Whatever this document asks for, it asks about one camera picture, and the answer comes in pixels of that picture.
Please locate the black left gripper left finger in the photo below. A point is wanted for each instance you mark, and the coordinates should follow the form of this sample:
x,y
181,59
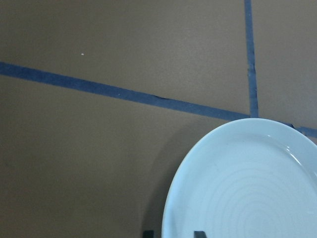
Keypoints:
x,y
148,234

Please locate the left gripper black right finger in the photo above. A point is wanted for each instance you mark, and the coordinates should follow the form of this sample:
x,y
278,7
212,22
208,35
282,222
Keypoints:
x,y
199,234

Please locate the light blue plate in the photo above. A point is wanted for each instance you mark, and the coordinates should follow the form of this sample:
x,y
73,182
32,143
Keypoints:
x,y
249,178

